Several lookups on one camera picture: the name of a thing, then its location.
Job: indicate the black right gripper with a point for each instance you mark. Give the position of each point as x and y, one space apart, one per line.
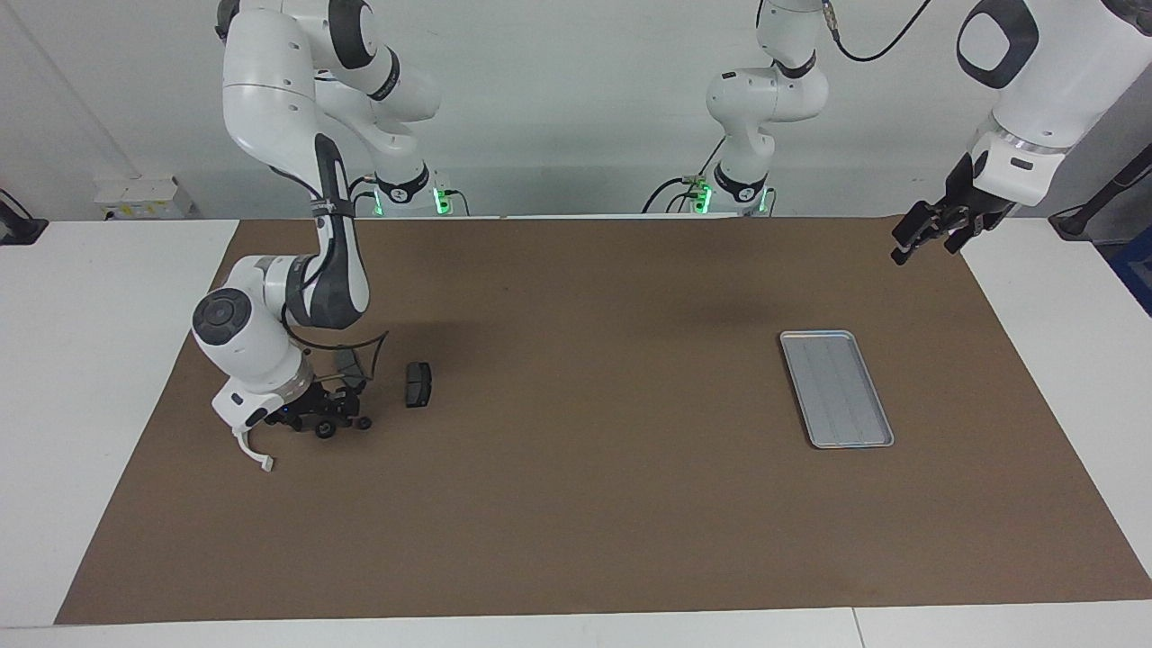
310 407

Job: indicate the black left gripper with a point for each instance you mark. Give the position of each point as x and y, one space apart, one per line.
976 205

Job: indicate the large black bearing gear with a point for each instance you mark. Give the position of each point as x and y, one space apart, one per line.
327 431

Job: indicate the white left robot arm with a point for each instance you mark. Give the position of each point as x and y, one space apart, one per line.
1053 81

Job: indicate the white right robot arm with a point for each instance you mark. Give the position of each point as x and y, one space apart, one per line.
270 99

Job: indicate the grey metal tray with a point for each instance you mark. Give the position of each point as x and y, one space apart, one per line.
837 391

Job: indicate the curved dark brake pad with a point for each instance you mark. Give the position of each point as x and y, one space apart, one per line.
346 362

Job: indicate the rectangular dark brake pad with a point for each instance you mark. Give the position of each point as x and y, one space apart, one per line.
418 385

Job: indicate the black stand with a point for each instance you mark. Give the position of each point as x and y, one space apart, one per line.
1102 198

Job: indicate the blue box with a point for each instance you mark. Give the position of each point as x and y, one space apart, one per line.
1136 270

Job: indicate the brown table mat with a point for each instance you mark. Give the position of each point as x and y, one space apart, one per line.
585 504

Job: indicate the white power box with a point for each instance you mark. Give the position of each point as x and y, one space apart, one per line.
144 198

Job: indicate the white curved plastic bracket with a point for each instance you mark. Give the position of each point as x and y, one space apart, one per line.
252 453

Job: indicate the black clamp mount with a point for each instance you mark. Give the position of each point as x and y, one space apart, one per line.
18 229

